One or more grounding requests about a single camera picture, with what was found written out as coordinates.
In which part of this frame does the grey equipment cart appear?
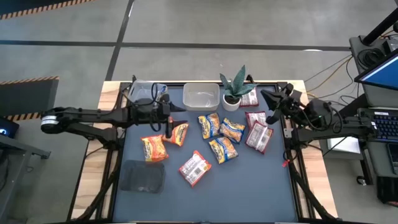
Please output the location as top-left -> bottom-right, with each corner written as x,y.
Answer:
348,35 -> 398,178

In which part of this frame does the blue Maruchan soy ramen packet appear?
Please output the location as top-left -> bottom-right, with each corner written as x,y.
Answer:
154,83 -> 169,102
208,136 -> 239,165
219,117 -> 246,144
197,112 -> 221,140

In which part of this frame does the black hazard-striped floor mat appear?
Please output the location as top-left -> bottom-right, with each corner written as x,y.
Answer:
0,76 -> 60,122

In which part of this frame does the orange Maruchan chicken ramen packet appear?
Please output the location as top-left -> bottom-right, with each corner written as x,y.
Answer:
178,150 -> 213,188
163,122 -> 190,147
141,134 -> 170,163

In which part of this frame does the black stand pole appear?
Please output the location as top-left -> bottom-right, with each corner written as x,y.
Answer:
362,7 -> 398,46

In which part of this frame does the hazard-striped floor tape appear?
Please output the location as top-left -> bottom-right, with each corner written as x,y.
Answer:
0,0 -> 94,21

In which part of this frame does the black box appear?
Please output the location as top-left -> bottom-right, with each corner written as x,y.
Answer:
376,175 -> 398,206

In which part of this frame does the black backlit keyboard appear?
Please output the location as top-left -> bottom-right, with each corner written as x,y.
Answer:
371,110 -> 398,142

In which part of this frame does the coiled black cable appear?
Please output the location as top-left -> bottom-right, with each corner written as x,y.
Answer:
357,46 -> 386,68

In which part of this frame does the black device with blue light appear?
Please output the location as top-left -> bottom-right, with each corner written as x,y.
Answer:
0,116 -> 20,139

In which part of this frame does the dark tablet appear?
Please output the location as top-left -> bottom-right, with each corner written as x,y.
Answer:
387,142 -> 398,175

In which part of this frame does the clear plastic bin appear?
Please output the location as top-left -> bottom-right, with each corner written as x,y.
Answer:
127,79 -> 169,108

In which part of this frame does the grey metal desk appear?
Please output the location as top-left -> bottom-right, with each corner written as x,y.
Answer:
0,133 -> 52,218

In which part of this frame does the snake plant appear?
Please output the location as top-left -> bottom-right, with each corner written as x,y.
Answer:
219,64 -> 259,112

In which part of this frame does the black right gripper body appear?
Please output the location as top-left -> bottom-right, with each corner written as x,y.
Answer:
279,90 -> 308,125

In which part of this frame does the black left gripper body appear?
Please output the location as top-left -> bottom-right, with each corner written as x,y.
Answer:
136,98 -> 171,127

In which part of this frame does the dark grey plastic bin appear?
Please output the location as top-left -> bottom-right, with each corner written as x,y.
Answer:
119,159 -> 166,194

